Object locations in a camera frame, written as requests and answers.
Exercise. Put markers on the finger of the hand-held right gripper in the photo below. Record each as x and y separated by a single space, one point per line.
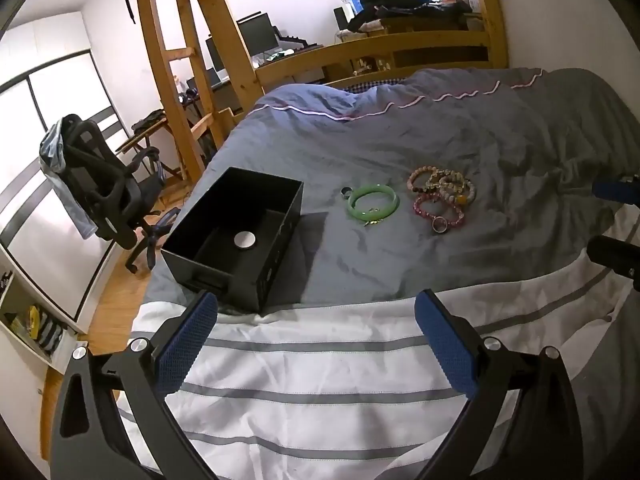
612 189
612 255

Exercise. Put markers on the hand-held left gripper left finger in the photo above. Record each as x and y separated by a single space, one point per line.
187 345

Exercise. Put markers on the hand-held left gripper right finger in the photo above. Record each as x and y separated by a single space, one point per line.
447 345

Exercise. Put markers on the black box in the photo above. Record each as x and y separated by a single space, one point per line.
280 220

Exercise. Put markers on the green jade bangle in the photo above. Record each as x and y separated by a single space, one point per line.
356 210

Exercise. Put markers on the white round disc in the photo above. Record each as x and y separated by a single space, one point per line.
245 239

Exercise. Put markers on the white grey-striped sheet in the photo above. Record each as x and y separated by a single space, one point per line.
320 370

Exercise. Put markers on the striped bag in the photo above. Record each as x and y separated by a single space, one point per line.
50 332

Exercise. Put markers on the yellow item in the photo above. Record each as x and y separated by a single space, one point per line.
34 320

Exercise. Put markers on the white shelf unit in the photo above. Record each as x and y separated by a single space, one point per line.
20 310

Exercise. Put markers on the black office chair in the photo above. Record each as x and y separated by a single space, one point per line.
100 185

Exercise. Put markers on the wooden folding table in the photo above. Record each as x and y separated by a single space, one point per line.
142 135

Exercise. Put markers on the grey duvet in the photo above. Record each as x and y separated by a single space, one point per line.
400 130

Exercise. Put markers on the blue-grey garment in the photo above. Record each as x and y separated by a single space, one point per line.
55 160

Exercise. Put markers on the wooden ladder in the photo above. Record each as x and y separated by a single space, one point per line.
175 90

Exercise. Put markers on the checkered pillow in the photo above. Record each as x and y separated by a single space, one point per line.
372 84

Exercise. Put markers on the white sliding wardrobe doors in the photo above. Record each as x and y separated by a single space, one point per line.
45 120

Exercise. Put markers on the pile of dark clothes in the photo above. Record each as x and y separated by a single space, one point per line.
400 2

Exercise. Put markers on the black computer monitor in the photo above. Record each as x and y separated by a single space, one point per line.
256 32

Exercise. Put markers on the wooden bed frame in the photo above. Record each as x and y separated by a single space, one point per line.
370 52

